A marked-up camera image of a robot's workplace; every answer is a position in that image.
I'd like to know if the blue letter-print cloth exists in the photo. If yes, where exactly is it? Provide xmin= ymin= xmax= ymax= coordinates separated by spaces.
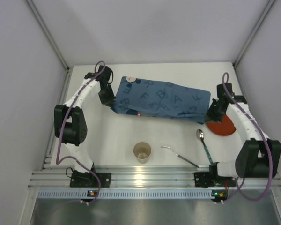
xmin=111 ymin=76 xmax=211 ymax=124

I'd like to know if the beige plastic cup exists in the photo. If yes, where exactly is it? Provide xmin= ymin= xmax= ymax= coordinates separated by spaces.
xmin=133 ymin=142 xmax=152 ymax=164

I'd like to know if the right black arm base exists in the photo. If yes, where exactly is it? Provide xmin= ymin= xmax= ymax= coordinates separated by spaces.
xmin=193 ymin=172 xmax=236 ymax=188

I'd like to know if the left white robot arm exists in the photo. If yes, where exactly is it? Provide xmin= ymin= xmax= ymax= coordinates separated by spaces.
xmin=54 ymin=61 xmax=116 ymax=173

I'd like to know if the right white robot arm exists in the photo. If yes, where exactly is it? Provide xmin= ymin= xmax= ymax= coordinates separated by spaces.
xmin=206 ymin=83 xmax=281 ymax=178

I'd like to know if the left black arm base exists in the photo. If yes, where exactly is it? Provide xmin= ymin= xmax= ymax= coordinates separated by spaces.
xmin=69 ymin=171 xmax=111 ymax=188

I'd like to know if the red plastic plate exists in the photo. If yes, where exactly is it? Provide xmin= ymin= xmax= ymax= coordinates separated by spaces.
xmin=206 ymin=115 xmax=236 ymax=136

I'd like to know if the metal spoon green handle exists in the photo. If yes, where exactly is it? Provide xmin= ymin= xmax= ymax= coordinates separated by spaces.
xmin=196 ymin=129 xmax=214 ymax=165

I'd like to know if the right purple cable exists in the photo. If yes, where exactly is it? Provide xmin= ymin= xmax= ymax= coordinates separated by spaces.
xmin=221 ymin=72 xmax=272 ymax=204

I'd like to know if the left aluminium frame post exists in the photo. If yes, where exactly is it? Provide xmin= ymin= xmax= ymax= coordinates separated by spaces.
xmin=25 ymin=0 xmax=72 ymax=71

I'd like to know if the aluminium frame post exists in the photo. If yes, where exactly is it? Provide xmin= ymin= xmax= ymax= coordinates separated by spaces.
xmin=25 ymin=0 xmax=72 ymax=71
xmin=233 ymin=0 xmax=277 ymax=68

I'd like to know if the right aluminium frame post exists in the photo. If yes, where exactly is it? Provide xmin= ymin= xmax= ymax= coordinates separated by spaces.
xmin=233 ymin=0 xmax=277 ymax=68

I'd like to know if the aluminium mounting rail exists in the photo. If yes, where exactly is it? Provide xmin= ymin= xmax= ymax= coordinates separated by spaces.
xmin=27 ymin=165 xmax=281 ymax=188

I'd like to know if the slotted grey cable duct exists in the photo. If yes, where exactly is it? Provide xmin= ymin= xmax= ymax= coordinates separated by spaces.
xmin=37 ymin=189 xmax=227 ymax=199

